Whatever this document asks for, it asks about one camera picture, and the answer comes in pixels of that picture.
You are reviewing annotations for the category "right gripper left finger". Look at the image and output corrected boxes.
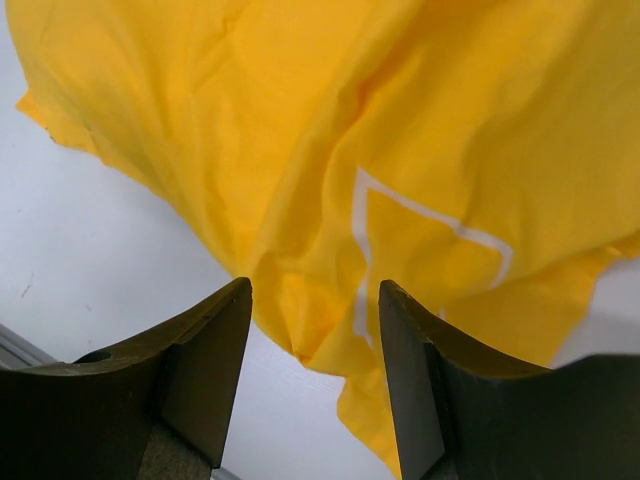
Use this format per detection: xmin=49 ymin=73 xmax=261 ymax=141
xmin=1 ymin=278 xmax=252 ymax=479

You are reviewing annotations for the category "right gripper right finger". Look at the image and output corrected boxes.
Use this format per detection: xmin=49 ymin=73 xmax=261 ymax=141
xmin=379 ymin=280 xmax=639 ymax=479

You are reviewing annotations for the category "yellow pillowcase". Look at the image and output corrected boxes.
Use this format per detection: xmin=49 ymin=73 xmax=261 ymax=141
xmin=6 ymin=1 xmax=639 ymax=473

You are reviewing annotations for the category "aluminium front rail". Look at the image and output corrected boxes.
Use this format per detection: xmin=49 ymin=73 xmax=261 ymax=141
xmin=0 ymin=325 xmax=56 ymax=370

